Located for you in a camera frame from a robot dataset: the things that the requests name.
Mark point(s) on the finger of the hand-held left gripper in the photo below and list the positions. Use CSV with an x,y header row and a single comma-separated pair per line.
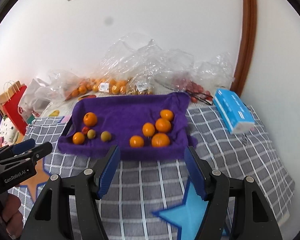
x,y
41,151
23,146

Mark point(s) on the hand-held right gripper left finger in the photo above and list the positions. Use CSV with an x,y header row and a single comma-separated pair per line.
x,y
110,172

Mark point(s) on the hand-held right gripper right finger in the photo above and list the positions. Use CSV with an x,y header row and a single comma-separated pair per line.
x,y
196,173

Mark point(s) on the small yellow-green pear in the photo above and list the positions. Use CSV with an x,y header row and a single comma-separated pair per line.
x,y
106,136
91,133

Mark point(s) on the black tray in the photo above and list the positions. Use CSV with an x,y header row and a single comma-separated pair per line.
x,y
68,127

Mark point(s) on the small orange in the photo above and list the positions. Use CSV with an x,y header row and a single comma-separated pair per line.
x,y
163,125
136,141
78,138
167,115
160,140
148,129

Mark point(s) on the small red apple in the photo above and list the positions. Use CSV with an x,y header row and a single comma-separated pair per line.
x,y
84,130

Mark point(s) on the large orange with stem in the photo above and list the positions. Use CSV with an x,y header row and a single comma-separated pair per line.
x,y
90,119

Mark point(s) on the purple towel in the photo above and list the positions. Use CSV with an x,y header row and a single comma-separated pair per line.
x,y
122,115

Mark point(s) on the person's left hand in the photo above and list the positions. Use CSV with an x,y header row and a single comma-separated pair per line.
x,y
12,215

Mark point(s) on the white patterned pillow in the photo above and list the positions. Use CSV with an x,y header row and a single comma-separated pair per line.
x,y
7,130

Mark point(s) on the red paper bag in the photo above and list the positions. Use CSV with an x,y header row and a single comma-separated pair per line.
x,y
13,110

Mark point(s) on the grey checkered blanket with stars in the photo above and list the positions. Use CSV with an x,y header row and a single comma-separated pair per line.
x,y
150,180

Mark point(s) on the white printed bed sheet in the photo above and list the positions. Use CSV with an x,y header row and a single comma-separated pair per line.
x,y
62,107

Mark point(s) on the white plastic bag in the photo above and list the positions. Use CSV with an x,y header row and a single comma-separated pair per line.
x,y
35,97

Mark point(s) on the crumpled clear bag of tangerines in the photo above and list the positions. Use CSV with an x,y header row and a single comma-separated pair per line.
x,y
65,82

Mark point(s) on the blue tissue pack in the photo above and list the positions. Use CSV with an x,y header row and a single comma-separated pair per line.
x,y
232,110

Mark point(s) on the black eyeglasses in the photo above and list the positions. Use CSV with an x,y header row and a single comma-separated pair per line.
x,y
202,97

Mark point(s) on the clear bag of oranges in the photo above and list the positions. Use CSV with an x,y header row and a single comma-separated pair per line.
x,y
115,85

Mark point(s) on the clear bag of yellow fruit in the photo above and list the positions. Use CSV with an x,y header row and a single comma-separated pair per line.
x,y
140,90

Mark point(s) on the clear bag of cherry tomatoes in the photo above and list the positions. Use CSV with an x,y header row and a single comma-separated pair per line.
x,y
190,85

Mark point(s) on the brown wooden door frame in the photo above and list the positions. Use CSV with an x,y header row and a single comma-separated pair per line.
x,y
248,30

